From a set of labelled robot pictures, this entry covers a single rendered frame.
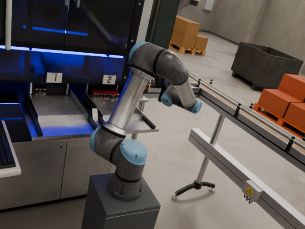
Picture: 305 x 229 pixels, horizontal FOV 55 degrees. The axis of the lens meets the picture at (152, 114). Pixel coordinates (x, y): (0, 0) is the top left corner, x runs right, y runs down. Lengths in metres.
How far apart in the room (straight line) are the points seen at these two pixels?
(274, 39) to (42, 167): 10.99
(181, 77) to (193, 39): 7.36
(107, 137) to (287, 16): 11.17
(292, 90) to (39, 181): 4.46
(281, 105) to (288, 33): 6.95
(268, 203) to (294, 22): 10.08
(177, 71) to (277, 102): 4.08
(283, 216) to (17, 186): 1.72
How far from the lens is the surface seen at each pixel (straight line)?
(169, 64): 1.20
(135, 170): 1.21
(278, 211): 2.16
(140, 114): 1.75
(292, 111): 5.07
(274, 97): 5.25
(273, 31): 12.36
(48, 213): 2.33
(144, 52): 1.25
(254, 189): 2.16
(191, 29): 8.48
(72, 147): 2.05
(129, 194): 1.27
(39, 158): 2.03
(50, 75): 1.77
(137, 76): 1.25
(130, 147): 1.20
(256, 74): 6.81
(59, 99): 1.85
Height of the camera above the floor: 1.64
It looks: 24 degrees down
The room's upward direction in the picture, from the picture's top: 14 degrees clockwise
